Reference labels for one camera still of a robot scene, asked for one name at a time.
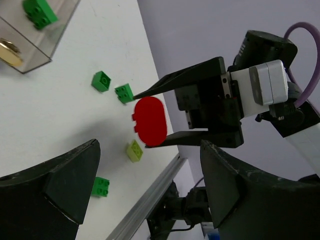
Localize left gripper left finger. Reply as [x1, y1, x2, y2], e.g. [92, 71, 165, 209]
[0, 139, 101, 240]

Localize green sloped lego brick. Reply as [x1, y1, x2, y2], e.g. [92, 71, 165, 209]
[22, 0, 58, 30]

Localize small green square lego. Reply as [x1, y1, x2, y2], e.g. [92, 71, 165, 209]
[91, 70, 111, 93]

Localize red square lego brick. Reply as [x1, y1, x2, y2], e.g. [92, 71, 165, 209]
[132, 96, 168, 147]

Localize near clear plastic bin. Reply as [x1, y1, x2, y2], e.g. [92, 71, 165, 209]
[0, 0, 79, 74]

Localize green lego brick right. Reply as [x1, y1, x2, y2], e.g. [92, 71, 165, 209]
[114, 83, 134, 104]

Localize lime lego brick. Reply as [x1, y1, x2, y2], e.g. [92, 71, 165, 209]
[126, 139, 143, 163]

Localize green lego brick bottom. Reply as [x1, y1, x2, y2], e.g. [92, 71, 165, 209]
[91, 177, 110, 197]

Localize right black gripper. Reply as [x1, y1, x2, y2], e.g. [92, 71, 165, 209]
[133, 30, 298, 148]

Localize aluminium front rail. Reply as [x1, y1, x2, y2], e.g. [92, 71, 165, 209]
[106, 154, 187, 240]

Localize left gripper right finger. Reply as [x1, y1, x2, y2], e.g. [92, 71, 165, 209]
[200, 140, 320, 240]

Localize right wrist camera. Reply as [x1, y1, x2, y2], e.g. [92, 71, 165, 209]
[230, 59, 288, 118]

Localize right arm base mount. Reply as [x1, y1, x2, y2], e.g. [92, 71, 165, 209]
[146, 182, 212, 240]

